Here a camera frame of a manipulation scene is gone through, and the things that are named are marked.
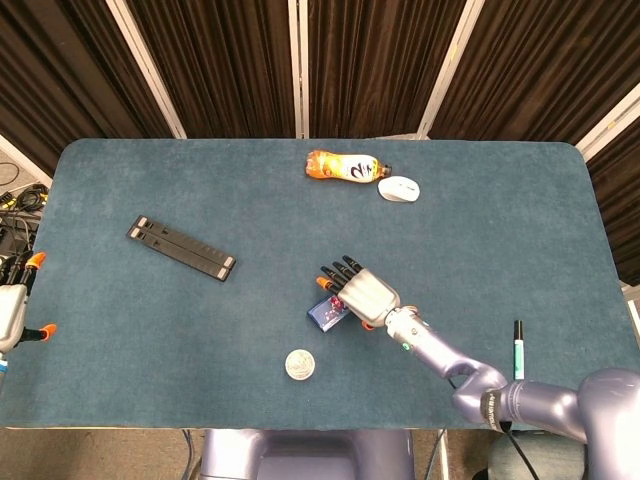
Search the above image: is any black and green marker pen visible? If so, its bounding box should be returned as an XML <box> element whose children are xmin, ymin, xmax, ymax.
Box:
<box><xmin>512</xmin><ymin>319</ymin><xmax>526</xmax><ymax>380</ymax></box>

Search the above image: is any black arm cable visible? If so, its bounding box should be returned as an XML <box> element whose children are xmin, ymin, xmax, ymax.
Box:
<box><xmin>446</xmin><ymin>375</ymin><xmax>532</xmax><ymax>480</ymax></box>

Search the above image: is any black floor cable bundle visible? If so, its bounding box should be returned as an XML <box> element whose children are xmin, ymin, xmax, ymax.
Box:
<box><xmin>0</xmin><ymin>182</ymin><xmax>50</xmax><ymax>251</ymax></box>

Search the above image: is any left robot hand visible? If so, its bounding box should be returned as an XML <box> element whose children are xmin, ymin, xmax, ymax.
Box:
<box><xmin>0</xmin><ymin>251</ymin><xmax>58</xmax><ymax>352</ymax></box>

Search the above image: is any brown curtain screen panel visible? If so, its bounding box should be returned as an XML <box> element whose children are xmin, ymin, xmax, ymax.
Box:
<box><xmin>574</xmin><ymin>84</ymin><xmax>640</xmax><ymax>287</ymax></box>
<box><xmin>299</xmin><ymin>0</ymin><xmax>481</xmax><ymax>140</ymax></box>
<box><xmin>107</xmin><ymin>0</ymin><xmax>307</xmax><ymax>140</ymax></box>
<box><xmin>0</xmin><ymin>0</ymin><xmax>187</xmax><ymax>176</ymax></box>
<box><xmin>417</xmin><ymin>0</ymin><xmax>640</xmax><ymax>146</ymax></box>

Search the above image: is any clear jar of paper clips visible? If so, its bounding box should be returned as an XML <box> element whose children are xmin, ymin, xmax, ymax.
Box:
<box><xmin>284</xmin><ymin>348</ymin><xmax>316</xmax><ymax>383</ymax></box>

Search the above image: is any dark green cushioned stool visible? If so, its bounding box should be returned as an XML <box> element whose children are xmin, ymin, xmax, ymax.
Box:
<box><xmin>488</xmin><ymin>433</ymin><xmax>587</xmax><ymax>480</ymax></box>

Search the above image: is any blue table cloth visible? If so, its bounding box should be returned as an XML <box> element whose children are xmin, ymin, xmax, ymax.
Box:
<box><xmin>0</xmin><ymin>138</ymin><xmax>640</xmax><ymax>431</ymax></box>

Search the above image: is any purple robot torso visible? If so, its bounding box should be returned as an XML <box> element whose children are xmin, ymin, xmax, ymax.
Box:
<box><xmin>199</xmin><ymin>428</ymin><xmax>416</xmax><ymax>480</ymax></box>

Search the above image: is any black folding laptop stand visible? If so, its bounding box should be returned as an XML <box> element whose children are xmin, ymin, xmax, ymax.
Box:
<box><xmin>126</xmin><ymin>214</ymin><xmax>238</xmax><ymax>283</ymax></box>

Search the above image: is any white computer mouse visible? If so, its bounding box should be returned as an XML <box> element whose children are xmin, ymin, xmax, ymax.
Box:
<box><xmin>377</xmin><ymin>176</ymin><xmax>421</xmax><ymax>203</ymax></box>

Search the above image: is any orange drink plastic bottle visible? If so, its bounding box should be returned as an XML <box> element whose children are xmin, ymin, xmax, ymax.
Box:
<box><xmin>305</xmin><ymin>149</ymin><xmax>394</xmax><ymax>185</ymax></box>

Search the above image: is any blue glasses case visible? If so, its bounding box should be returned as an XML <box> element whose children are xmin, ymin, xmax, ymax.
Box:
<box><xmin>306</xmin><ymin>295</ymin><xmax>350</xmax><ymax>332</ymax></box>

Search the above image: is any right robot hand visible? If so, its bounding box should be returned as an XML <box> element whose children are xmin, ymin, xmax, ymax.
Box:
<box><xmin>315</xmin><ymin>254</ymin><xmax>402</xmax><ymax>332</ymax></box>

